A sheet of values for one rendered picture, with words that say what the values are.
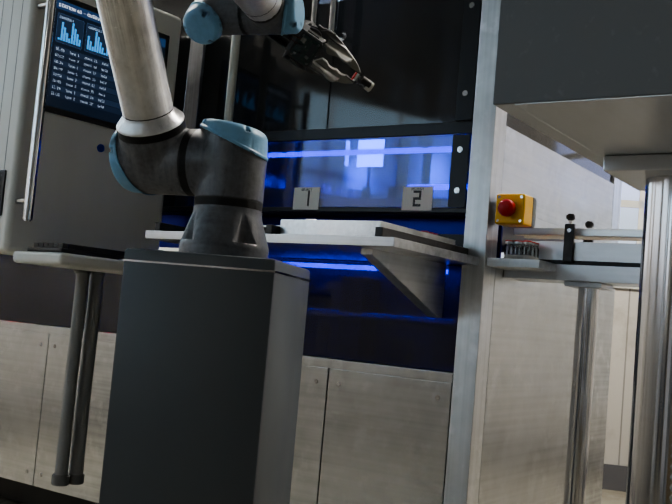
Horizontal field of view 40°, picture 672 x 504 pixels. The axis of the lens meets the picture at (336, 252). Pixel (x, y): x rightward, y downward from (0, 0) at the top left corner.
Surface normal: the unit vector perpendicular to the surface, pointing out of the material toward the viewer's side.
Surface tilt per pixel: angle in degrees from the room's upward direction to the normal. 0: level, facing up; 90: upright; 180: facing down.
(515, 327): 90
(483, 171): 90
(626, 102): 180
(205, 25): 136
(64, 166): 90
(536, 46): 90
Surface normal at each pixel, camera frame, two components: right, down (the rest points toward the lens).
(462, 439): -0.55, -0.11
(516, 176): 0.83, 0.04
